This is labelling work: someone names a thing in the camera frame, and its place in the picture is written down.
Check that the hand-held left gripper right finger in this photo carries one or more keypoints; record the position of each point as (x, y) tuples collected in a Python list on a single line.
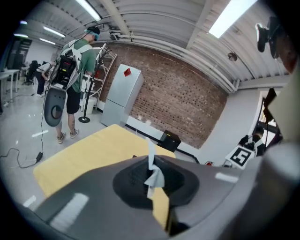
[(211, 199)]

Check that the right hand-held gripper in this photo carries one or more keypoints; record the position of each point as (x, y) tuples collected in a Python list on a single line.
[(242, 156)]

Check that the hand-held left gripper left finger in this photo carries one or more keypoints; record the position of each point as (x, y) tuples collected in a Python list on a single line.
[(93, 199)]

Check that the small white paper scrap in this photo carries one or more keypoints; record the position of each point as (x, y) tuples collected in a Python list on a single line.
[(155, 178)]

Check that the black square box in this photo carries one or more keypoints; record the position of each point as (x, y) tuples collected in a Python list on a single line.
[(170, 141)]

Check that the black coat stand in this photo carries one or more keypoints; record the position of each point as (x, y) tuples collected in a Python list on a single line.
[(84, 120)]

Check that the white bucket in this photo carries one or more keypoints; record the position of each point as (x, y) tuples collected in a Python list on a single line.
[(92, 106)]

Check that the round ceiling lamp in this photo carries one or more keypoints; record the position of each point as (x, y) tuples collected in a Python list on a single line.
[(232, 56)]

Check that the grey oval seat pad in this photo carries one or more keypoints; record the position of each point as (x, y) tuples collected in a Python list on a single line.
[(50, 105)]

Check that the person's head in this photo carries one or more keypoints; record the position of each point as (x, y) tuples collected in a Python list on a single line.
[(289, 58)]

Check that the white shelving rack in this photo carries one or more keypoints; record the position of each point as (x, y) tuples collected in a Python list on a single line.
[(111, 69)]

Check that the long ceiling light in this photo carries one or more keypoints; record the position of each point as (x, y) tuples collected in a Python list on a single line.
[(229, 16), (90, 10), (47, 41), (54, 31)]

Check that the black office chair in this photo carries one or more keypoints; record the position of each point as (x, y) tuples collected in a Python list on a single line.
[(31, 70)]

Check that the white desk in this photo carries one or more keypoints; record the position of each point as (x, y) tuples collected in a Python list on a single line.
[(9, 72)]

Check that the black tall cabinet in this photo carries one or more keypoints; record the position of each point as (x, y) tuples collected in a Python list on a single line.
[(18, 54)]

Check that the black head-mounted camera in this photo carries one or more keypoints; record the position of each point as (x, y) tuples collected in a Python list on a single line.
[(261, 39)]

